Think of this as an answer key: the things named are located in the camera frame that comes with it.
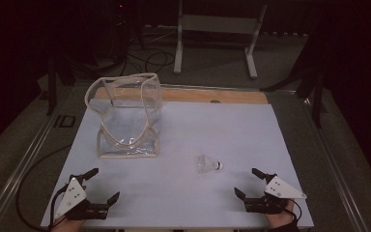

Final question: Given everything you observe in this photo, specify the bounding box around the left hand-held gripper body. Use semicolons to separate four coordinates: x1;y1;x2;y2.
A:
53;175;110;221

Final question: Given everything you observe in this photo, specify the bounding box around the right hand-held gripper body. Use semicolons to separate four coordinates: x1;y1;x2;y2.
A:
243;173;308;216

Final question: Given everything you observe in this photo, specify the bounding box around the person's right hand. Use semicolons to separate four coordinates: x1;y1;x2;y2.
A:
265;200;297;230

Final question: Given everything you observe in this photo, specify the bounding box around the person's left hand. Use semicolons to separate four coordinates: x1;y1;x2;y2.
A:
49;216;85;232

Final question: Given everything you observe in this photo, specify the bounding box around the white shuttlecock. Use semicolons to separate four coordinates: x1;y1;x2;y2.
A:
196;154;224;174

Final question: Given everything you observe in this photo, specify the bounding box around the pale blue table mat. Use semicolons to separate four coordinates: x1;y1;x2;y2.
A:
40;98;315;230

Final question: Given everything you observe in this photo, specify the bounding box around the clear plastic bag beige trim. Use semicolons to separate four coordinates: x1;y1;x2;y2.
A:
84;72;164;160

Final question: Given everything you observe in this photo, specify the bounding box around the black metal stand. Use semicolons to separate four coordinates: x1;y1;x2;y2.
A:
260;13;329;130
45;56;76;117

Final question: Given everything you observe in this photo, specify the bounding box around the dark equipment rack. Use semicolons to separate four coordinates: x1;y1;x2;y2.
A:
107;0;144;62

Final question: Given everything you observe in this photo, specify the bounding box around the white metal stand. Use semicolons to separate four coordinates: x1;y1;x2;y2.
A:
173;0;269;80

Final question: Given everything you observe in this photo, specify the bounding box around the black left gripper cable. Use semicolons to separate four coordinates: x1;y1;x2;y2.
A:
14;144;75;232

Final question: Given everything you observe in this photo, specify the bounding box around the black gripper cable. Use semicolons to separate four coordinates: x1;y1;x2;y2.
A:
283;197;303;226
14;144;75;232

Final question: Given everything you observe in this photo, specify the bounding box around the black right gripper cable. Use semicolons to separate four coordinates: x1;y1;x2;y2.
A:
283;197;303;226

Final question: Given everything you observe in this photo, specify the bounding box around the aluminium floor rail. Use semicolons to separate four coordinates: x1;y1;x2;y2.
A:
0;86;75;232
270;90;370;232

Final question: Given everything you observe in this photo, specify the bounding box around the black looped floor cable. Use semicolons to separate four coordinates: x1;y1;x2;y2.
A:
122;49;177;75

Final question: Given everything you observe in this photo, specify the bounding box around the white floor cable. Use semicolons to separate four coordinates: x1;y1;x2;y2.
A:
143;28;179;45

